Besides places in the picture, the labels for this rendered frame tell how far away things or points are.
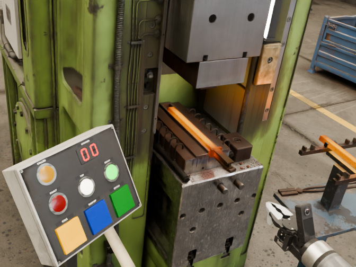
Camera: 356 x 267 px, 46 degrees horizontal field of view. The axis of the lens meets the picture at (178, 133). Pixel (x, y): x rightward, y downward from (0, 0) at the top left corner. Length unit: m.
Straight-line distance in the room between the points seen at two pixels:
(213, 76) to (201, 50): 0.11
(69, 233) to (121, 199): 0.20
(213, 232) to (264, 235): 1.04
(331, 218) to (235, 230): 0.41
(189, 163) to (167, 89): 0.51
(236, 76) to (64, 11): 0.69
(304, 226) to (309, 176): 2.20
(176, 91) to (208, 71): 0.60
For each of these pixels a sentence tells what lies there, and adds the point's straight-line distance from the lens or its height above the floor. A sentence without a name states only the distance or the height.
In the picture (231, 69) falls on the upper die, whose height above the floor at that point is 1.33.
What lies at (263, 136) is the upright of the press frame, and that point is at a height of 0.91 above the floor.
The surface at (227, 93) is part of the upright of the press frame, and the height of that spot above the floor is 1.08.
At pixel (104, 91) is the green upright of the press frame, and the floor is 1.23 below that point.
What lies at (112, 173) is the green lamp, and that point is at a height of 1.09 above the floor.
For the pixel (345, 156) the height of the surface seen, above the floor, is 0.96.
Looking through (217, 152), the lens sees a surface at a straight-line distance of 1.58.
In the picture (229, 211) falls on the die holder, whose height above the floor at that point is 0.72.
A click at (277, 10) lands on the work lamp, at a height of 1.49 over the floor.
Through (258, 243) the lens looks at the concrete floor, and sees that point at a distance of 2.75.
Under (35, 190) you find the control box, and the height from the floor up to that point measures 1.14.
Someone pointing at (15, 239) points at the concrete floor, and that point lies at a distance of 2.68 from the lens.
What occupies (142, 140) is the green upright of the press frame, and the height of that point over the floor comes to 1.01.
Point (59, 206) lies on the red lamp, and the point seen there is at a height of 1.08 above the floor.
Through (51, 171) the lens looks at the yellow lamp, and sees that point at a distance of 1.16.
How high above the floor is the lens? 1.84
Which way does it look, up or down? 30 degrees down
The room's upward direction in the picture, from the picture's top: 7 degrees clockwise
